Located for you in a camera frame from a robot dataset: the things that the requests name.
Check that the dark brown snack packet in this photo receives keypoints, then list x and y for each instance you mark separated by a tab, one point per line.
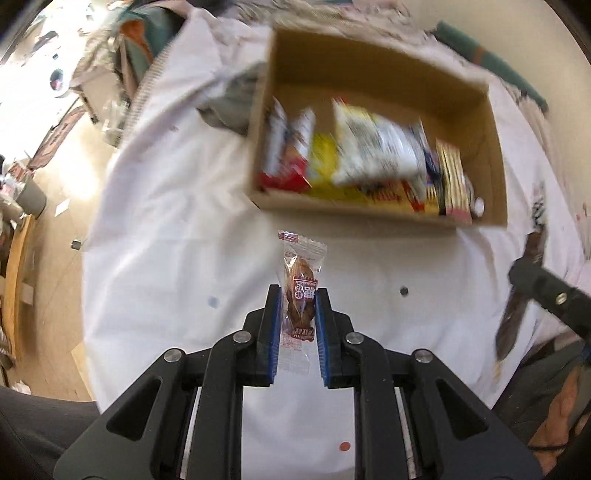
510	323

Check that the person's right forearm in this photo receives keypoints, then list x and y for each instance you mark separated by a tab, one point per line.
561	415

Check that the person's dark trouser leg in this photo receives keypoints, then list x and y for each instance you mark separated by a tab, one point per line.
37	434

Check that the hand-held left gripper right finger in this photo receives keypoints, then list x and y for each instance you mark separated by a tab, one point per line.
322	337

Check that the clear brown snack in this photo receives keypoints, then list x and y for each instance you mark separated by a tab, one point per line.
300	295

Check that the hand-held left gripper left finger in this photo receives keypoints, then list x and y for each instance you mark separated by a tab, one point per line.
275	332

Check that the large silver white snack packet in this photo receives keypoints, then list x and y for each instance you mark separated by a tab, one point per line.
374	143

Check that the grey trash bin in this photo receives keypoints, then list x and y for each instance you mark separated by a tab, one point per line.
32	198

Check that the red yellow snack packet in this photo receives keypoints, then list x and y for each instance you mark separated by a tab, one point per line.
392	194

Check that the grey cloth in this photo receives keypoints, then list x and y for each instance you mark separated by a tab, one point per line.
231	101

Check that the green orange bag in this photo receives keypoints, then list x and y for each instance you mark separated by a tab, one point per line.
138	37

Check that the wooden bench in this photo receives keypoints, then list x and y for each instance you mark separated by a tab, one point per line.
14	286

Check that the white paper sheet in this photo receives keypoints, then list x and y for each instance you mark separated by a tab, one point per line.
63	207

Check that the cardboard box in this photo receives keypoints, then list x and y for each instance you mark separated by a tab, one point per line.
369	69

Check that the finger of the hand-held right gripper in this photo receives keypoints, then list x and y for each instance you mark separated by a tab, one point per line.
549	290

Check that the small white round item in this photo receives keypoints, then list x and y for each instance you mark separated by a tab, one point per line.
478	207

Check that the white tablecloth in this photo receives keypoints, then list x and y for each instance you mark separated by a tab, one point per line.
184	230

